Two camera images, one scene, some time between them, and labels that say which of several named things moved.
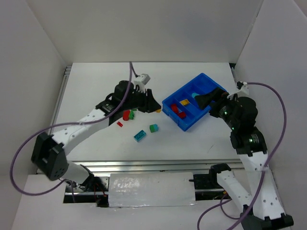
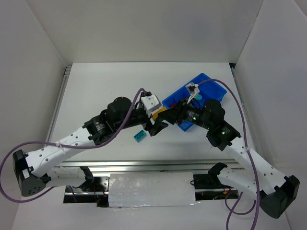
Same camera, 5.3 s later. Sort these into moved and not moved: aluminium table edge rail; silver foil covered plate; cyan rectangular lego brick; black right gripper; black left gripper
Moved: black right gripper; black left gripper
Not moved: silver foil covered plate; cyan rectangular lego brick; aluminium table edge rail
